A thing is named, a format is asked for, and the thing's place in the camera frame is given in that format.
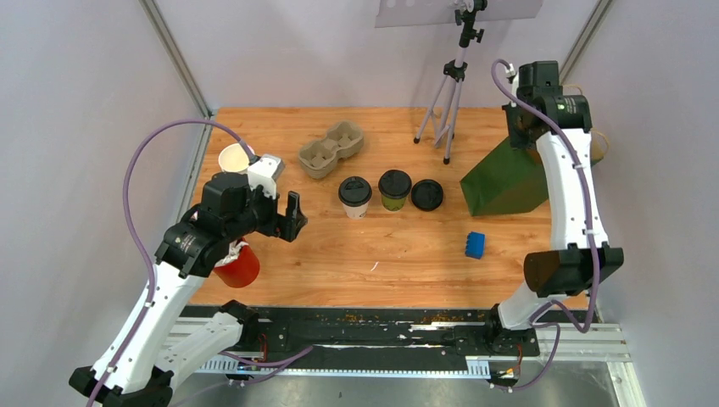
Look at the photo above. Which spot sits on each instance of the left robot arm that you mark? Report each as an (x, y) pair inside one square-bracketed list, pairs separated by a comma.
[(136, 370)]

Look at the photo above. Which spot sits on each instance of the red cup holder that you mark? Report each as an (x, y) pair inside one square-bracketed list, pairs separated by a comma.
[(241, 272)]

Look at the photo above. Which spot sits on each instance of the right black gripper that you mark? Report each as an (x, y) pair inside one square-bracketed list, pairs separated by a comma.
[(516, 140)]

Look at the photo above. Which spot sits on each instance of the stack of white paper cups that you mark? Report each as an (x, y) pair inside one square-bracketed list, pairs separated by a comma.
[(235, 159)]

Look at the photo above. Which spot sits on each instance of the green paper coffee cup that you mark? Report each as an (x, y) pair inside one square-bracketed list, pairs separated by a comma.
[(393, 204)]

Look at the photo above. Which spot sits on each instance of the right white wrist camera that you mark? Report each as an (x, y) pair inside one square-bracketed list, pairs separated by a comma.
[(509, 72)]

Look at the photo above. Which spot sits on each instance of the blue toy brick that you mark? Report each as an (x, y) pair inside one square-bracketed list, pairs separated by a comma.
[(475, 245)]

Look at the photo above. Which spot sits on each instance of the green paper bag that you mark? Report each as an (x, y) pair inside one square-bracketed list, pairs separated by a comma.
[(512, 181)]

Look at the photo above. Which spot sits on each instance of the cardboard cup carrier tray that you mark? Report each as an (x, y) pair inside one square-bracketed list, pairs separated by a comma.
[(319, 158)]

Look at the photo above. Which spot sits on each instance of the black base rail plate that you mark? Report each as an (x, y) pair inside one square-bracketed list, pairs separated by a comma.
[(391, 342)]

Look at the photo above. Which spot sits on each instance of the white paper coffee cup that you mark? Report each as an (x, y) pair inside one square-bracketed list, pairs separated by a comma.
[(355, 211)]

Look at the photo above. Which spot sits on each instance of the black plastic cup lid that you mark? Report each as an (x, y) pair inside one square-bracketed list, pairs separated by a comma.
[(355, 191)]

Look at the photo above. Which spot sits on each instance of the stack of black lids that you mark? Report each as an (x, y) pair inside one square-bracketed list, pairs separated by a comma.
[(427, 195)]

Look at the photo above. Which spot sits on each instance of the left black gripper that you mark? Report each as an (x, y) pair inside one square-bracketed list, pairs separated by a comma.
[(288, 226)]

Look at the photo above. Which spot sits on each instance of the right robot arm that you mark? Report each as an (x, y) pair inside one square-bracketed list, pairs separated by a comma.
[(580, 257)]

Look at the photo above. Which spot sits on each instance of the camera tripod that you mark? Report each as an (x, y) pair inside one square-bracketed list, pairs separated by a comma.
[(454, 74)]

